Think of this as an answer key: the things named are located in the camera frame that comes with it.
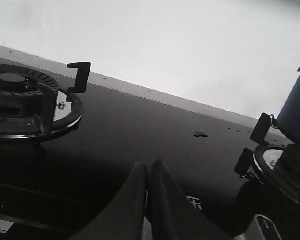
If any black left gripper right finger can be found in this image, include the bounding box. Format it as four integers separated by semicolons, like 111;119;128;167
149;160;232;240

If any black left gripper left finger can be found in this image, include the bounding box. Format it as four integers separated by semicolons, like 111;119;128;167
71;162;147;240

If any black right pot support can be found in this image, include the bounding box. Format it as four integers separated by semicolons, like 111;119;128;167
234;113;300;206

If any black pot support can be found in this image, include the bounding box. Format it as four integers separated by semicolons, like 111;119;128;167
0;62;91;142
234;113;300;206

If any dark blue cooking pot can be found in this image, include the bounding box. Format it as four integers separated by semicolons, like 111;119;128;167
277;68;300;146

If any black left pot support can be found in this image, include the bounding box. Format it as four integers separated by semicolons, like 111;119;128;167
0;62;91;142

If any black glass gas cooktop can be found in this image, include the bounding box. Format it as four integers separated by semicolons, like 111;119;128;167
0;54;300;240

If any silver stove control knob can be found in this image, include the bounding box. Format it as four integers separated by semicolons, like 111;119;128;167
234;214;282;240

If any black right gas burner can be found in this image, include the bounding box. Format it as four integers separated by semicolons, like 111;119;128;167
274;144;300;202

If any black gas burner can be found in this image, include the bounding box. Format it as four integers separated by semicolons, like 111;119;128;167
0;63;59;118
274;144;300;202

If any black left gas burner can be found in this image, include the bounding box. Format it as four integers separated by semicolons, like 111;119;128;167
0;63;59;118

